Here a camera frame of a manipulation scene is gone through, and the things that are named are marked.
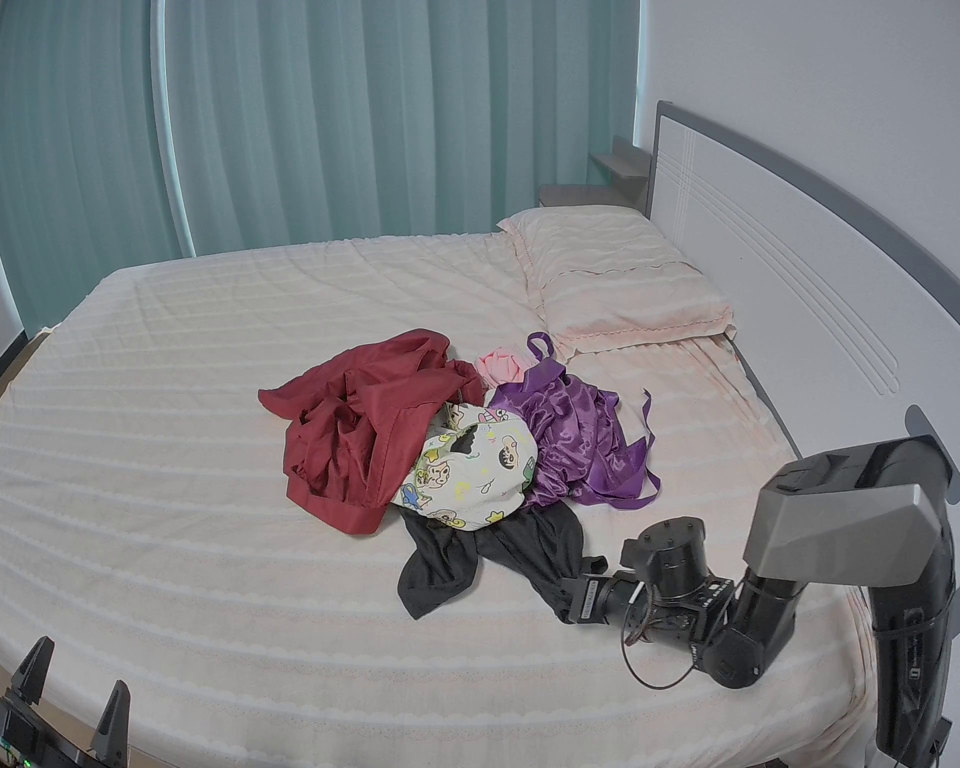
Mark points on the grey bedside table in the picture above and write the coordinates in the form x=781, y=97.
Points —
x=592, y=195

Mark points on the blue-green curtain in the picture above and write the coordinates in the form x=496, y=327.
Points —
x=412, y=112
x=82, y=127

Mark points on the black T-shirt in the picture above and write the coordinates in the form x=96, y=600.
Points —
x=450, y=570

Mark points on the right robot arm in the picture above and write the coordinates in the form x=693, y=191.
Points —
x=832, y=517

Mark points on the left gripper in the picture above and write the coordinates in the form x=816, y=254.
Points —
x=52, y=746

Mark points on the bed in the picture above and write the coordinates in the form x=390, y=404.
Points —
x=225, y=420

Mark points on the dark red garment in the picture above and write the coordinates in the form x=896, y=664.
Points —
x=352, y=427

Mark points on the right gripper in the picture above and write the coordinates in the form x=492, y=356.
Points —
x=604, y=596

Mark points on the purple satin garment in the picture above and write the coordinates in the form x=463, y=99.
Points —
x=570, y=420

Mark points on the white printed garment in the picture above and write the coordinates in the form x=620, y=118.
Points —
x=480, y=480

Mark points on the pale pink pillow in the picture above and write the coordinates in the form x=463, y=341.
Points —
x=615, y=270

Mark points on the pink garment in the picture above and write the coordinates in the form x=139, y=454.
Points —
x=501, y=366

